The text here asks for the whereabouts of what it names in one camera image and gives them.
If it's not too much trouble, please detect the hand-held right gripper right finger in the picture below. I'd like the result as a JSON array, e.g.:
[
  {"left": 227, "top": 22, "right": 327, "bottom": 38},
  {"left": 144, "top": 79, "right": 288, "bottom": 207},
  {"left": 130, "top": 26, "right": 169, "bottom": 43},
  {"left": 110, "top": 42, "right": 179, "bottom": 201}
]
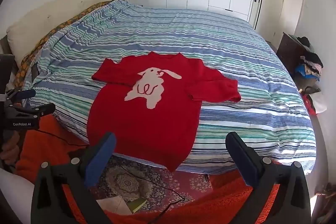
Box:
[{"left": 225, "top": 132, "right": 311, "bottom": 224}]

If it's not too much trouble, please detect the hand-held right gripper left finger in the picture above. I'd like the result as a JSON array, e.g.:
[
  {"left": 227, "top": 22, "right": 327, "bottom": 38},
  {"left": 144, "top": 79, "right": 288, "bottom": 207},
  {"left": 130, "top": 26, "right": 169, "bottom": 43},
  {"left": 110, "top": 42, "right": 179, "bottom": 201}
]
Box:
[{"left": 31, "top": 132, "right": 117, "bottom": 224}]

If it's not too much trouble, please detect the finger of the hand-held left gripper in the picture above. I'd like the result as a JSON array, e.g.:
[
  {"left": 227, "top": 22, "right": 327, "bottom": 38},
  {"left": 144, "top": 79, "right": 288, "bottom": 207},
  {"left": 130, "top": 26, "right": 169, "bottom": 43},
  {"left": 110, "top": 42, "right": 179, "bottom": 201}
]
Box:
[
  {"left": 4, "top": 103, "right": 56, "bottom": 120},
  {"left": 5, "top": 89, "right": 36, "bottom": 103}
]

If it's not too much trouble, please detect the red sweater with white rabbit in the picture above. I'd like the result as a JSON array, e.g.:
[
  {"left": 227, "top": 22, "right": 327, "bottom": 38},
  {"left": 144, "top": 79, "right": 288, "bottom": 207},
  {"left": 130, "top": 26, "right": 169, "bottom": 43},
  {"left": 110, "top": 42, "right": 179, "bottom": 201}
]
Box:
[{"left": 87, "top": 52, "right": 241, "bottom": 172}]

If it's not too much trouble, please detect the pile of clothes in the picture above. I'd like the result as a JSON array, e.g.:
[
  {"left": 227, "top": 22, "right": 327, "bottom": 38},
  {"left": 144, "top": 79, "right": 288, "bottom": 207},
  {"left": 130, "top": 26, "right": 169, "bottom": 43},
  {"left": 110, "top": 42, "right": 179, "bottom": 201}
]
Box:
[{"left": 294, "top": 36, "right": 328, "bottom": 115}]

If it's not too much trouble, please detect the person's left hand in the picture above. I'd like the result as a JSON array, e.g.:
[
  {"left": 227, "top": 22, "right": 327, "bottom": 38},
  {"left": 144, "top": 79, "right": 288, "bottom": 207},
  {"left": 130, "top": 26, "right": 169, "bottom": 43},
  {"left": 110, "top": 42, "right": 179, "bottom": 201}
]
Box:
[{"left": 0, "top": 132, "right": 21, "bottom": 169}]

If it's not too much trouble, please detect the patterned rug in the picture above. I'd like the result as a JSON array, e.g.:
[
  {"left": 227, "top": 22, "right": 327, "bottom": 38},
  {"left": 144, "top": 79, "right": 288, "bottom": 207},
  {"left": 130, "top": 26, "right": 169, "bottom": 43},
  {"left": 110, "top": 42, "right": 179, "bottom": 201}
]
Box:
[{"left": 89, "top": 154, "right": 213, "bottom": 214}]

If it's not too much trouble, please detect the white paper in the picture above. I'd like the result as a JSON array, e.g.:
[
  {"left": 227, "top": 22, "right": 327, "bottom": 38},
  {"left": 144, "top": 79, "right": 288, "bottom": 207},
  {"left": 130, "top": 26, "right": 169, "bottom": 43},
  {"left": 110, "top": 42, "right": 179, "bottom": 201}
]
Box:
[{"left": 97, "top": 196, "right": 133, "bottom": 215}]

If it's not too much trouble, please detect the green book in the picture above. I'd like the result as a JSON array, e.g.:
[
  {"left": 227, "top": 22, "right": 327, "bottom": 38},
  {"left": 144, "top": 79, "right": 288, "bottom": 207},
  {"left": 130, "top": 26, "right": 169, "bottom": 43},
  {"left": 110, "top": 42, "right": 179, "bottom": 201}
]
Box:
[{"left": 128, "top": 197, "right": 147, "bottom": 214}]

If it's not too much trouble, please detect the orange patterned bedsheet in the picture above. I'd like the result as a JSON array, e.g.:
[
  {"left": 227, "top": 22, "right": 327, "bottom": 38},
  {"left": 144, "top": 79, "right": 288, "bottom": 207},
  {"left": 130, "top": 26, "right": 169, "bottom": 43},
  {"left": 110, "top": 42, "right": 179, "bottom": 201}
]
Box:
[{"left": 14, "top": 1, "right": 118, "bottom": 88}]

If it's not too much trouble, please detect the cream padded headboard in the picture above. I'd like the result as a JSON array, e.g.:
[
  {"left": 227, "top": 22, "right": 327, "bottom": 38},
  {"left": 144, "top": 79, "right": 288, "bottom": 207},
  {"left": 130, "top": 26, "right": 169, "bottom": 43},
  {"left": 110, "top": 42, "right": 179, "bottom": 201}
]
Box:
[{"left": 6, "top": 0, "right": 117, "bottom": 67}]

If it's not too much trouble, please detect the white cloth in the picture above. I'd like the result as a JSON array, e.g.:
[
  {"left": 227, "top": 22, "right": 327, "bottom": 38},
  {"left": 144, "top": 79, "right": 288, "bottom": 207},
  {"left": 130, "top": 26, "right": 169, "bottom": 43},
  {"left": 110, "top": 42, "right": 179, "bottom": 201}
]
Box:
[{"left": 0, "top": 168, "right": 34, "bottom": 224}]

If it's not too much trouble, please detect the dark wooden nightstand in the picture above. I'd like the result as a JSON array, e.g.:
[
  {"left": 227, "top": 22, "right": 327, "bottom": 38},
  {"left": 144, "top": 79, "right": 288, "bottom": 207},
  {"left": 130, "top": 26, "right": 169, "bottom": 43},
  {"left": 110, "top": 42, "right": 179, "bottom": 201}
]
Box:
[{"left": 276, "top": 32, "right": 306, "bottom": 75}]

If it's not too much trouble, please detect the blue green striped blanket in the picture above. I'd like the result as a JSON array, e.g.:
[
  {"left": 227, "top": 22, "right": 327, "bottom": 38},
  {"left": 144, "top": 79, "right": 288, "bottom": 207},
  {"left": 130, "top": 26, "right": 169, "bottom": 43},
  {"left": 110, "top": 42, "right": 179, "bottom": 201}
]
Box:
[{"left": 22, "top": 0, "right": 317, "bottom": 175}]

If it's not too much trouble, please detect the dark wooden bed frame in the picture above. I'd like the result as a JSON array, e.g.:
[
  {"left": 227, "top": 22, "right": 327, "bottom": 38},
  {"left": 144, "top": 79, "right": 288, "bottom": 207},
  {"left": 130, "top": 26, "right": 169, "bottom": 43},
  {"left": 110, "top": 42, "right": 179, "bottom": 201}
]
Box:
[{"left": 0, "top": 35, "right": 12, "bottom": 56}]

